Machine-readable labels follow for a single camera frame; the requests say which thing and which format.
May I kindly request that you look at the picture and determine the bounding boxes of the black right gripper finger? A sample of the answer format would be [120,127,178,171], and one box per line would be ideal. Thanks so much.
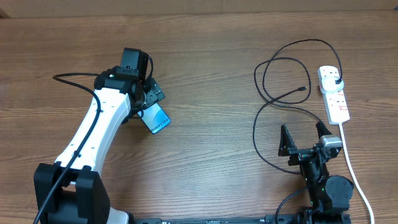
[278,124,297,157]
[316,121,332,139]

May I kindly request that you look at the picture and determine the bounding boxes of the blue Galaxy smartphone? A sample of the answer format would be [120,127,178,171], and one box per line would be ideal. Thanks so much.
[137,103,171,134]

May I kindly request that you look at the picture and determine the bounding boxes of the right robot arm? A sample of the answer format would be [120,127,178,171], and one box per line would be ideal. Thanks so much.
[274,121,354,224]

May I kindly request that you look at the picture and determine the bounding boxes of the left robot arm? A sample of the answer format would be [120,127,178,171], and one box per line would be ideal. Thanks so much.
[34,48,170,223]

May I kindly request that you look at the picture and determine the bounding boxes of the white charger plug adapter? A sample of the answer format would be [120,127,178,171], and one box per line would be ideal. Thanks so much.
[320,77,345,94]

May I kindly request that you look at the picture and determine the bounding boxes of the white power strip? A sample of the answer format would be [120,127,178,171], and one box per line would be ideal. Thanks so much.
[317,65,350,124]

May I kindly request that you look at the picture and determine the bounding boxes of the white power strip cord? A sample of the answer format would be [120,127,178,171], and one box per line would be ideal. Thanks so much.
[338,123,376,224]

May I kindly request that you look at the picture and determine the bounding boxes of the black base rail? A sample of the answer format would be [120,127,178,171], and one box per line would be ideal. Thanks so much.
[128,215,299,224]

